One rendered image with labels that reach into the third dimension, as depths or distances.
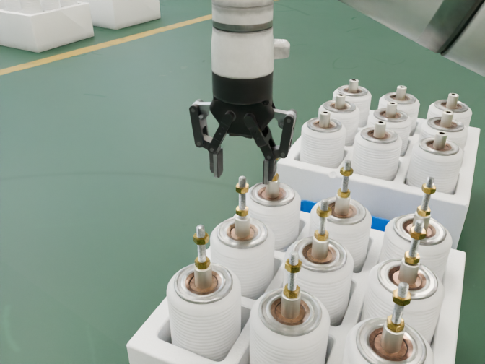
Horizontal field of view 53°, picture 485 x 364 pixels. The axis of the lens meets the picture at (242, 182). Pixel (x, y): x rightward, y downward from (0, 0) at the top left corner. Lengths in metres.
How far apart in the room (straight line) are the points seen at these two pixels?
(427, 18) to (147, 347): 0.55
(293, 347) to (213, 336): 0.11
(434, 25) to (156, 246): 0.97
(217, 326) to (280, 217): 0.23
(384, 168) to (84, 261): 0.66
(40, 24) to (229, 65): 2.19
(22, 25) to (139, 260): 1.86
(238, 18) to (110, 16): 2.54
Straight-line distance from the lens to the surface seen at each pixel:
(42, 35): 2.72
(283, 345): 0.57
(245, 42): 0.56
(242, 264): 0.69
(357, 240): 0.76
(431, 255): 0.74
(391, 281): 0.66
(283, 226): 0.79
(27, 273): 1.12
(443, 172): 1.01
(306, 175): 1.04
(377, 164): 1.02
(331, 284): 0.66
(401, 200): 1.01
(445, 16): 0.19
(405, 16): 0.20
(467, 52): 0.20
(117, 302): 0.99
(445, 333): 0.72
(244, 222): 0.69
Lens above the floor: 0.68
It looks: 31 degrees down
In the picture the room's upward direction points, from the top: straight up
